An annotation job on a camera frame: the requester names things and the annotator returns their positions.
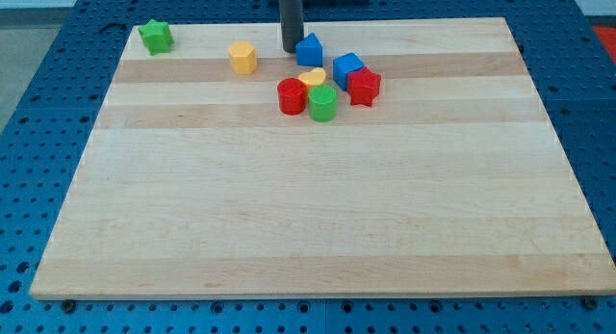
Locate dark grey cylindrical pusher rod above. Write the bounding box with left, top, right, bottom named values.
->
left=278, top=0, right=304, bottom=54

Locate blue triangle block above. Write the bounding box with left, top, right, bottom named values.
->
left=295, top=33, right=323, bottom=67

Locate yellow hexagon block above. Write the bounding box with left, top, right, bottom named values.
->
left=228, top=40, right=257, bottom=75

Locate yellow heart block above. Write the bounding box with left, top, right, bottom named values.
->
left=297, top=67, right=327, bottom=90

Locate blue cube block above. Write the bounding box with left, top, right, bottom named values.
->
left=333, top=52, right=365, bottom=91

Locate red cylinder block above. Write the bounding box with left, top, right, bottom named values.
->
left=276, top=78, right=307, bottom=116

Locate green cylinder block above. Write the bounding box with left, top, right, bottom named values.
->
left=308, top=84, right=337, bottom=122

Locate red star block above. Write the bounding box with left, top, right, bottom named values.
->
left=346, top=66, right=381, bottom=107

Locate green star block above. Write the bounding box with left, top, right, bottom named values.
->
left=138, top=19, right=174, bottom=56

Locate light wooden board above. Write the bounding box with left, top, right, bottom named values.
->
left=30, top=17, right=615, bottom=300

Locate black bolt front left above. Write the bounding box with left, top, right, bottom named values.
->
left=60, top=299, right=77, bottom=314

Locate black bolt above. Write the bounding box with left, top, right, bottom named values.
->
left=60, top=299, right=77, bottom=314
left=581, top=296, right=599, bottom=311

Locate black bolt front right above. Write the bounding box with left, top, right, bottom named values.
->
left=581, top=296, right=599, bottom=311

